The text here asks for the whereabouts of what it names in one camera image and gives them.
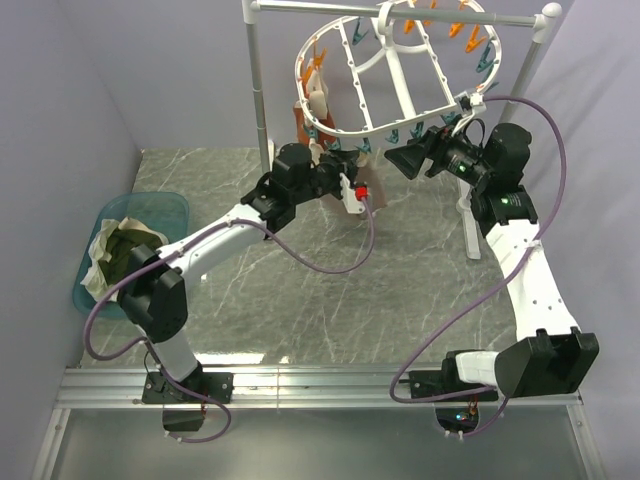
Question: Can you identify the pile of clothes in basket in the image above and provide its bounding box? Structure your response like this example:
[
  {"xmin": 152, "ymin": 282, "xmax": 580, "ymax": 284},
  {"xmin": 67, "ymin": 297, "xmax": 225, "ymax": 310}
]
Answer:
[{"xmin": 80, "ymin": 217, "xmax": 169, "ymax": 301}]

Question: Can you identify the white rack foot left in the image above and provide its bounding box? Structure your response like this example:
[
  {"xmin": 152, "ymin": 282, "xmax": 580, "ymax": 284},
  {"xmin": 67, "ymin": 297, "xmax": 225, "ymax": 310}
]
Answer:
[{"xmin": 259, "ymin": 137, "xmax": 276, "ymax": 173}]

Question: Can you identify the white rack foot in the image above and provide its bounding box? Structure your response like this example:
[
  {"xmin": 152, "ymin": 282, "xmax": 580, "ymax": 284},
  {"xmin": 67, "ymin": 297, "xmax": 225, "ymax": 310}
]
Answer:
[
  {"xmin": 259, "ymin": 137, "xmax": 276, "ymax": 173},
  {"xmin": 456, "ymin": 180, "xmax": 481, "ymax": 260}
]

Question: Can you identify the aluminium rail front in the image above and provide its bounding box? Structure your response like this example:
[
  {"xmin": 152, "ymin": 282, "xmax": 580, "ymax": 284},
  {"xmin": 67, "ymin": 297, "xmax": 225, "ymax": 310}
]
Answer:
[{"xmin": 53, "ymin": 364, "xmax": 584, "ymax": 410}]

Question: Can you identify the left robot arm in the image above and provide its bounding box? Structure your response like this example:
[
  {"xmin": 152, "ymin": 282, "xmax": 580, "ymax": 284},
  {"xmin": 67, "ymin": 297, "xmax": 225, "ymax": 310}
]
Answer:
[{"xmin": 118, "ymin": 143, "xmax": 366, "ymax": 402}]

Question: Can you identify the white rack foot right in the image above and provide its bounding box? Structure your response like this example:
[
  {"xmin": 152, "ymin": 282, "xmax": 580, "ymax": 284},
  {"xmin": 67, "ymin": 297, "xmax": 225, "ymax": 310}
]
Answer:
[{"xmin": 456, "ymin": 180, "xmax": 481, "ymax": 260}]

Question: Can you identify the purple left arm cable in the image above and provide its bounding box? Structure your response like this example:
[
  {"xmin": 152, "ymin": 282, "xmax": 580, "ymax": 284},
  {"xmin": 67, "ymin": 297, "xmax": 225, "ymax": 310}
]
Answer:
[{"xmin": 82, "ymin": 197, "xmax": 376, "ymax": 443}]

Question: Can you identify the silver clothes rack frame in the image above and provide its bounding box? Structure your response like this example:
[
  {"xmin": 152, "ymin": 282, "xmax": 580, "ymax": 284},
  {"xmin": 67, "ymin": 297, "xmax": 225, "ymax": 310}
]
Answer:
[{"xmin": 242, "ymin": 1, "xmax": 562, "ymax": 149}]

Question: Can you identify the teal plastic basket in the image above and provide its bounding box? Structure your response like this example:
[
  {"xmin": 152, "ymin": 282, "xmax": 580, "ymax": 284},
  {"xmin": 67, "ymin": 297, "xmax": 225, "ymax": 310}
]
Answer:
[{"xmin": 72, "ymin": 192, "xmax": 189, "ymax": 315}]

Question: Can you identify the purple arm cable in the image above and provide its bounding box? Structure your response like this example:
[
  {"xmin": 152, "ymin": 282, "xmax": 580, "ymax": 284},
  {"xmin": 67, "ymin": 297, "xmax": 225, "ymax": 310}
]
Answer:
[
  {"xmin": 389, "ymin": 97, "xmax": 567, "ymax": 435},
  {"xmin": 82, "ymin": 197, "xmax": 376, "ymax": 443}
]

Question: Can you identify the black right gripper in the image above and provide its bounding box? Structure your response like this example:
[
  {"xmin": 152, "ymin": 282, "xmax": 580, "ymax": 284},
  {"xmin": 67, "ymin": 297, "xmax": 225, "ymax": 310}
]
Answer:
[{"xmin": 385, "ymin": 115, "xmax": 493, "ymax": 188}]

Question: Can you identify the white oval clip hanger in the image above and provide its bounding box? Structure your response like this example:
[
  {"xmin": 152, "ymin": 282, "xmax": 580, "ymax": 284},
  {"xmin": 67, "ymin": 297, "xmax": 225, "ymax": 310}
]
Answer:
[{"xmin": 293, "ymin": 1, "xmax": 502, "ymax": 153}]

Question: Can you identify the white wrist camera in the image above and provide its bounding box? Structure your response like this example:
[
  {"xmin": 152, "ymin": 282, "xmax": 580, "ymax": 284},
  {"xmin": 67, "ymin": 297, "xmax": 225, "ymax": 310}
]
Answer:
[
  {"xmin": 452, "ymin": 91, "xmax": 486, "ymax": 135},
  {"xmin": 340, "ymin": 173, "xmax": 369, "ymax": 215}
]

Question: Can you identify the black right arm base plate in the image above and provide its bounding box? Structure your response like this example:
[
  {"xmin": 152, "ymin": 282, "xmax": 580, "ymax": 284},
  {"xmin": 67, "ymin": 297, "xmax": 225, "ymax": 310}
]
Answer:
[{"xmin": 408, "ymin": 370, "xmax": 499, "ymax": 402}]

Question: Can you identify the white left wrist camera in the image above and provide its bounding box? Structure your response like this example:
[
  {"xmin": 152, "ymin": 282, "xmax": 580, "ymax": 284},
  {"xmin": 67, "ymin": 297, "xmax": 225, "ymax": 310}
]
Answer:
[{"xmin": 340, "ymin": 173, "xmax": 369, "ymax": 215}]

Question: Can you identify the pink underwear white waistband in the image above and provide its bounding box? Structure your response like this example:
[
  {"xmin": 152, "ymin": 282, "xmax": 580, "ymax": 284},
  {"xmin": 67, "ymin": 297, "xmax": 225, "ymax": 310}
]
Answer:
[{"xmin": 319, "ymin": 149, "xmax": 390, "ymax": 221}]

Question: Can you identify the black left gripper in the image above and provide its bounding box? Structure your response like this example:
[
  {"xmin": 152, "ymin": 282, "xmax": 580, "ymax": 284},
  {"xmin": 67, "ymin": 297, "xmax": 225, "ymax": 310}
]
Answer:
[{"xmin": 293, "ymin": 149, "xmax": 362, "ymax": 206}]

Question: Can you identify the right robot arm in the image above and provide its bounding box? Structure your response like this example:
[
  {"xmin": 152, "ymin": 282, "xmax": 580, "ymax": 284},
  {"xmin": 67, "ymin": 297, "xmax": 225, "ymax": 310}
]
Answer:
[{"xmin": 384, "ymin": 123, "xmax": 599, "ymax": 402}]

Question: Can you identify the orange underwear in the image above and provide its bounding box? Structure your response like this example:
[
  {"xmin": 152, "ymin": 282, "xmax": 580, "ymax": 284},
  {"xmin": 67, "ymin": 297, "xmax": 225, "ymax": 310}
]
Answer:
[{"xmin": 292, "ymin": 99, "xmax": 344, "ymax": 151}]

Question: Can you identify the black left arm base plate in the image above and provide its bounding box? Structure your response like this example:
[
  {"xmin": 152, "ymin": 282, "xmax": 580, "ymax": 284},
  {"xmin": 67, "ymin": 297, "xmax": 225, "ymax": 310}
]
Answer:
[{"xmin": 141, "ymin": 372, "xmax": 234, "ymax": 404}]

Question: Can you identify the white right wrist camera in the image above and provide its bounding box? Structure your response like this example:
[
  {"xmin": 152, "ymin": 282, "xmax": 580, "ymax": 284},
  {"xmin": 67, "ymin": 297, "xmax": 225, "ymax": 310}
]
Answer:
[{"xmin": 452, "ymin": 91, "xmax": 486, "ymax": 135}]

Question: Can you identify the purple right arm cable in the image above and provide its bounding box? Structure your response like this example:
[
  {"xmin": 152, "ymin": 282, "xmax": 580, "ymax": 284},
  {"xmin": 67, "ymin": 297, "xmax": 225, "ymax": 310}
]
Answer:
[{"xmin": 389, "ymin": 97, "xmax": 567, "ymax": 435}]

